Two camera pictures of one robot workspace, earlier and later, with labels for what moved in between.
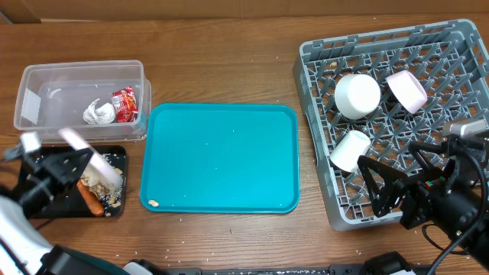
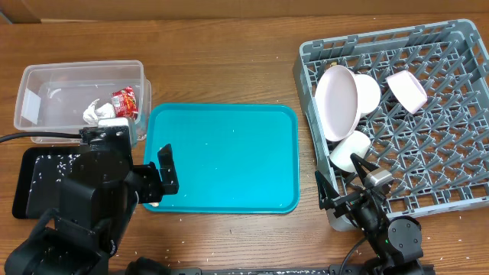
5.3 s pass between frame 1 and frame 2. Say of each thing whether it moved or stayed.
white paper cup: stayed
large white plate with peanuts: moved
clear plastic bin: stayed
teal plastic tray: stayed
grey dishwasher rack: stayed
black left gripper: moved
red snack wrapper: stayed
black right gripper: moved
